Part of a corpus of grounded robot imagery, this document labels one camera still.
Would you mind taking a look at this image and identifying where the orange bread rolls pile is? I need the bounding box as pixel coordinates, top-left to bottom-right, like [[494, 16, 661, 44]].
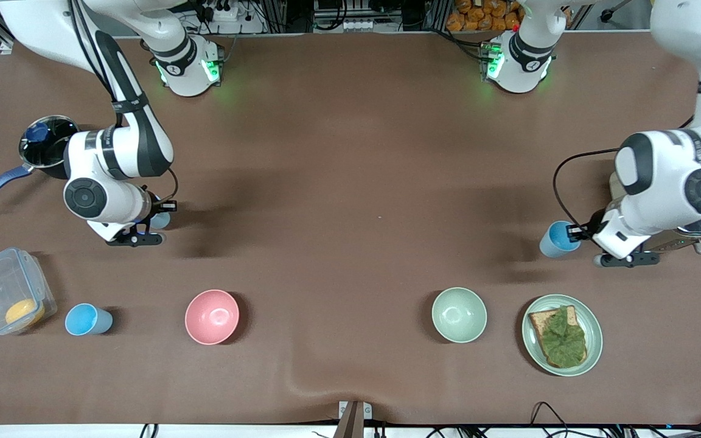
[[446, 0, 525, 32]]

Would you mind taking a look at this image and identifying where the bread slice under lettuce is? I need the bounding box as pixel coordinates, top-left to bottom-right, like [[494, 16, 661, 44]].
[[528, 305, 588, 369]]

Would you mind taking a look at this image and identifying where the black cable loop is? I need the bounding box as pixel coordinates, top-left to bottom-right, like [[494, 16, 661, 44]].
[[530, 401, 570, 438]]

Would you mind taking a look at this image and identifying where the white power strip with plugs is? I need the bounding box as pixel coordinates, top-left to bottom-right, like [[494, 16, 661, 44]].
[[201, 0, 242, 22]]

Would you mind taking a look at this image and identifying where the glass lid with blue knob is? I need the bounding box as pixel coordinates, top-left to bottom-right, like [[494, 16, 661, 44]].
[[20, 117, 78, 168]]

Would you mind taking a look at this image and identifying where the pale green plate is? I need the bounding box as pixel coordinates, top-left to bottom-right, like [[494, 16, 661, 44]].
[[521, 294, 604, 377]]

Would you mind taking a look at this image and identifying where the pink bowl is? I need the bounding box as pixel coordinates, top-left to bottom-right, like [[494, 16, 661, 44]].
[[184, 289, 240, 346]]

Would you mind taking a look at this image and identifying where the yellow round food piece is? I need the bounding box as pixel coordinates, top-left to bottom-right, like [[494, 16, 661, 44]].
[[5, 298, 46, 326]]

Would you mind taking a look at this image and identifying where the green lettuce leaf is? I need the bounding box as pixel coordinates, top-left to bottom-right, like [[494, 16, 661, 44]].
[[538, 306, 587, 367]]

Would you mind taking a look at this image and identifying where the pale green bowl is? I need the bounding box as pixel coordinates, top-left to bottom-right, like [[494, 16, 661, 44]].
[[431, 287, 488, 344]]

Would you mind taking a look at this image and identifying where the blue plastic cup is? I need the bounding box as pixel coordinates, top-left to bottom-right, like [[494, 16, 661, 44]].
[[65, 303, 114, 336], [539, 221, 582, 259]]

